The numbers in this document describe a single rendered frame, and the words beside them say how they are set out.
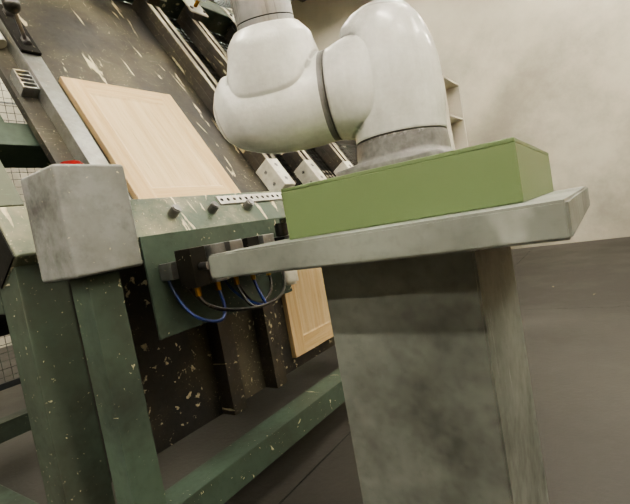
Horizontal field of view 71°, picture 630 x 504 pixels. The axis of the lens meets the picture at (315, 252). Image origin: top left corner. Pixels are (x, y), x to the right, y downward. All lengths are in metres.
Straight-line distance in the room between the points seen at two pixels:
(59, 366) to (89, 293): 0.23
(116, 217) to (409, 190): 0.49
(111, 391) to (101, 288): 0.17
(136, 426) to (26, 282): 0.34
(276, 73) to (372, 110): 0.17
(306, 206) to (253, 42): 0.28
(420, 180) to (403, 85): 0.17
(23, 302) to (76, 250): 0.23
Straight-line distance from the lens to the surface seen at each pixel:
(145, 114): 1.53
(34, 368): 1.00
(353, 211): 0.66
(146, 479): 0.91
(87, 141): 1.27
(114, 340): 0.84
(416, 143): 0.71
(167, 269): 1.06
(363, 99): 0.73
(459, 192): 0.60
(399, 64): 0.73
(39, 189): 0.84
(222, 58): 2.11
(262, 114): 0.77
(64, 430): 1.03
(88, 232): 0.79
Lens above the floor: 0.77
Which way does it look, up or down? 4 degrees down
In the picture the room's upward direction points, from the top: 10 degrees counter-clockwise
